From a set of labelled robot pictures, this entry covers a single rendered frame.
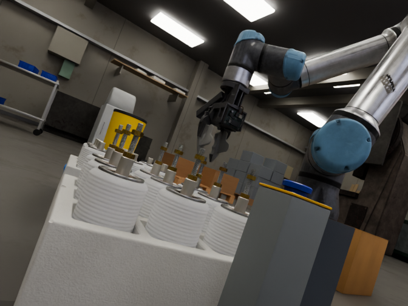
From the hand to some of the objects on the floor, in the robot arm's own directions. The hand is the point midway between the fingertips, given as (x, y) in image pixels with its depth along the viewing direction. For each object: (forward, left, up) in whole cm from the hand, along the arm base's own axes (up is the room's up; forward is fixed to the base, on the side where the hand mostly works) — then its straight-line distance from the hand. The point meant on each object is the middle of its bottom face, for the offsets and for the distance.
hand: (204, 155), depth 78 cm
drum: (-46, -264, -35) cm, 270 cm away
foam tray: (+13, +11, -35) cm, 39 cm away
